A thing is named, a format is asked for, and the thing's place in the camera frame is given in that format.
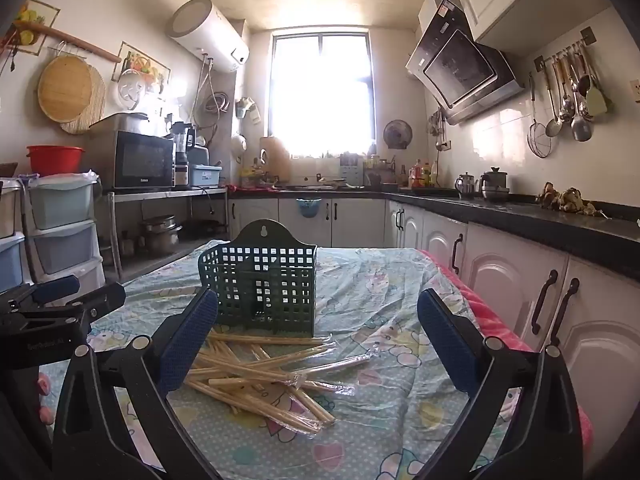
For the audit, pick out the wall outlet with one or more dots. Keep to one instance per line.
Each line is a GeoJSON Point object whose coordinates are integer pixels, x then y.
{"type": "Point", "coordinates": [635, 87]}

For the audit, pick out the wooden rolling pin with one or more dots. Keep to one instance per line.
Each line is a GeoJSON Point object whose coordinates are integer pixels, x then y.
{"type": "Point", "coordinates": [65, 37]}

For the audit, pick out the round bamboo tray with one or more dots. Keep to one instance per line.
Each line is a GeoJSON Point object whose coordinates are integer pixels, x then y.
{"type": "Point", "coordinates": [65, 87]}

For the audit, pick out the condiment bottles group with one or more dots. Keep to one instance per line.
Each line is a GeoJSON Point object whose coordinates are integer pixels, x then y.
{"type": "Point", "coordinates": [420, 175]}

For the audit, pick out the red plastic basin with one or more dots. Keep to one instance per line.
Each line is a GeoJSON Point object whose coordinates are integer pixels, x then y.
{"type": "Point", "coordinates": [55, 157]}

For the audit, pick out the green spatula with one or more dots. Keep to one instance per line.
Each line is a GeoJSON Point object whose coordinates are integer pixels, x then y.
{"type": "Point", "coordinates": [596, 101]}

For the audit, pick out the plastic drawer unit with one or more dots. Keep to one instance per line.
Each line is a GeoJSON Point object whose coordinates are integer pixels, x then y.
{"type": "Point", "coordinates": [10, 260]}
{"type": "Point", "coordinates": [62, 230]}

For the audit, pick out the metal utensil rail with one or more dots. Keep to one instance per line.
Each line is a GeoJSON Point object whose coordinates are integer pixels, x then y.
{"type": "Point", "coordinates": [589, 35]}

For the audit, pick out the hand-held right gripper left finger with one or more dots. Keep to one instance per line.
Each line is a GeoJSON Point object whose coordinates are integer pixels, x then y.
{"type": "Point", "coordinates": [192, 330]}

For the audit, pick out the blender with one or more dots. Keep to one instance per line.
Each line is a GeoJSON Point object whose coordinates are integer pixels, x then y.
{"type": "Point", "coordinates": [182, 147]}

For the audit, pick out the large grey ladle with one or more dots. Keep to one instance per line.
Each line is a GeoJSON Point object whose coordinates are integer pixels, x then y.
{"type": "Point", "coordinates": [581, 129]}

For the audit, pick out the black microwave oven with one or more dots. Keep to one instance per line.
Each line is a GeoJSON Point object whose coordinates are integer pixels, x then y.
{"type": "Point", "coordinates": [142, 160]}

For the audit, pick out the wooden cutting board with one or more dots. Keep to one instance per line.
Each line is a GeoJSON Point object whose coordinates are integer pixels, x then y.
{"type": "Point", "coordinates": [275, 160]}

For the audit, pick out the steel teapot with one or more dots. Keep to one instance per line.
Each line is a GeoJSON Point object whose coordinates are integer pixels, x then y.
{"type": "Point", "coordinates": [466, 186]}

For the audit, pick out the black range hood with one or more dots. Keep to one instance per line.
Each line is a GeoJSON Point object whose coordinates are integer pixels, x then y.
{"type": "Point", "coordinates": [460, 67]}

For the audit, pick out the black kitchen countertop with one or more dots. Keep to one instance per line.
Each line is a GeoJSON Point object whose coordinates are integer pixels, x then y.
{"type": "Point", "coordinates": [550, 230]}

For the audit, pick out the round woven tray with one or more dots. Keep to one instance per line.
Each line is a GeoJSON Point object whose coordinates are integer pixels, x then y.
{"type": "Point", "coordinates": [97, 105]}

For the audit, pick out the green plastic utensil basket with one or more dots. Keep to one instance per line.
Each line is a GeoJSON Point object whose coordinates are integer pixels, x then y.
{"type": "Point", "coordinates": [260, 280]}

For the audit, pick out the metal shelf rack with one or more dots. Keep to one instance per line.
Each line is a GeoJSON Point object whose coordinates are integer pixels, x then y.
{"type": "Point", "coordinates": [165, 194]}

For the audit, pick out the dark hanging kitchen tools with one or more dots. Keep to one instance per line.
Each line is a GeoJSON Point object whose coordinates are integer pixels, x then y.
{"type": "Point", "coordinates": [437, 125]}

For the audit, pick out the kitchen window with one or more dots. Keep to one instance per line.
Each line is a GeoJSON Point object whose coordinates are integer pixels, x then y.
{"type": "Point", "coordinates": [320, 95]}

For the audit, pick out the cartoon printed tablecloth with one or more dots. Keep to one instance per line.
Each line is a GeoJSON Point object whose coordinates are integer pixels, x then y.
{"type": "Point", "coordinates": [360, 310]}

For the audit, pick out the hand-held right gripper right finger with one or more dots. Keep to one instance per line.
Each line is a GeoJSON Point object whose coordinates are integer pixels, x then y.
{"type": "Point", "coordinates": [445, 332]}

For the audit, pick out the blue plastic box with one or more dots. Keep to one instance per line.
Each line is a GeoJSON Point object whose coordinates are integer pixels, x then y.
{"type": "Point", "coordinates": [205, 174]}

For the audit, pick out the bunch of chopsticks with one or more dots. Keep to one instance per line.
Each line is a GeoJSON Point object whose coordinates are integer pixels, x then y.
{"type": "Point", "coordinates": [250, 371]}

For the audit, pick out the fruit wall picture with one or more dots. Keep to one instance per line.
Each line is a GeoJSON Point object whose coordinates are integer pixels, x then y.
{"type": "Point", "coordinates": [32, 15]}
{"type": "Point", "coordinates": [145, 67]}

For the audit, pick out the blue hanging bin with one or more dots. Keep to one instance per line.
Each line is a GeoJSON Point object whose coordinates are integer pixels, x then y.
{"type": "Point", "coordinates": [308, 207]}

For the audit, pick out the white water heater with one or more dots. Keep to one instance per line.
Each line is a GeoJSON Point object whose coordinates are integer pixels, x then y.
{"type": "Point", "coordinates": [207, 35]}

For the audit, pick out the brown knobby roots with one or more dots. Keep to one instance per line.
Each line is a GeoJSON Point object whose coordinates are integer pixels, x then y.
{"type": "Point", "coordinates": [565, 200]}

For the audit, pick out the steel ladle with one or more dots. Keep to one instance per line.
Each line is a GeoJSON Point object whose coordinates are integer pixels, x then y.
{"type": "Point", "coordinates": [553, 128]}

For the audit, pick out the steel spoon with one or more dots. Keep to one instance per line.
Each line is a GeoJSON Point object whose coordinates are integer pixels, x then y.
{"type": "Point", "coordinates": [565, 108]}

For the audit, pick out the white round rack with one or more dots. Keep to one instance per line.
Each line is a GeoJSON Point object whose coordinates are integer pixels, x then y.
{"type": "Point", "coordinates": [131, 87]}

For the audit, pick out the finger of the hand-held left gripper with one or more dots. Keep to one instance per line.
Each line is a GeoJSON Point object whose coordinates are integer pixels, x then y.
{"type": "Point", "coordinates": [105, 299]}
{"type": "Point", "coordinates": [57, 286]}

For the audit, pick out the pale blue countertop organizer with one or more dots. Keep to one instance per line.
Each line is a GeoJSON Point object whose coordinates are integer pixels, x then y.
{"type": "Point", "coordinates": [350, 167]}

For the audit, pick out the stacked steel pots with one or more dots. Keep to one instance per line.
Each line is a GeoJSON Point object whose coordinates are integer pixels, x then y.
{"type": "Point", "coordinates": [160, 232]}

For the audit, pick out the small wall fan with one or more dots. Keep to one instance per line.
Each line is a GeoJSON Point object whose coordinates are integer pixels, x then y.
{"type": "Point", "coordinates": [397, 134]}

